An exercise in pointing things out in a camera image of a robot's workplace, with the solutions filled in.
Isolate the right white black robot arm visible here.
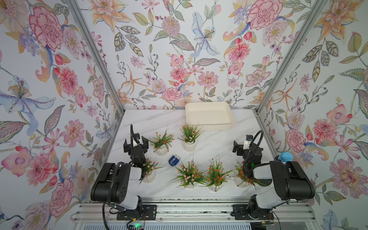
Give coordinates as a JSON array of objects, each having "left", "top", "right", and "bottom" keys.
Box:
[{"left": 231, "top": 130, "right": 315, "bottom": 221}]

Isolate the potted plant red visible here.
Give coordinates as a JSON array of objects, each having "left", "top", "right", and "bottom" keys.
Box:
[
  {"left": 206, "top": 155, "right": 234, "bottom": 193},
  {"left": 233, "top": 161, "right": 272, "bottom": 190}
]

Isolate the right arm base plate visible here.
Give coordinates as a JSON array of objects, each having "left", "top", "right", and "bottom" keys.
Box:
[{"left": 231, "top": 204, "right": 274, "bottom": 221}]

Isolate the cream plastic storage box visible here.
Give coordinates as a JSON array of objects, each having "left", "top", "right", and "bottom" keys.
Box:
[{"left": 185, "top": 102, "right": 235, "bottom": 131}]

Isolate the small blue object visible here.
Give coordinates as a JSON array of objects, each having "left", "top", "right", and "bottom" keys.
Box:
[{"left": 168, "top": 155, "right": 180, "bottom": 167}]

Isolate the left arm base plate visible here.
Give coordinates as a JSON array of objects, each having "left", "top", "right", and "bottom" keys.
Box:
[{"left": 117, "top": 204, "right": 157, "bottom": 221}]

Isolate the aluminium rail frame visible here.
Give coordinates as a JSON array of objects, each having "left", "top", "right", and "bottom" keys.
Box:
[{"left": 71, "top": 197, "right": 320, "bottom": 230}]

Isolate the potted plant pink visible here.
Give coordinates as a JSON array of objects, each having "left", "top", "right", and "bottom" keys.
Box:
[{"left": 170, "top": 160, "right": 207, "bottom": 189}]

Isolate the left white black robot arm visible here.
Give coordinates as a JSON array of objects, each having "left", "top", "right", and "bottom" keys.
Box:
[{"left": 90, "top": 125, "right": 157, "bottom": 230}]

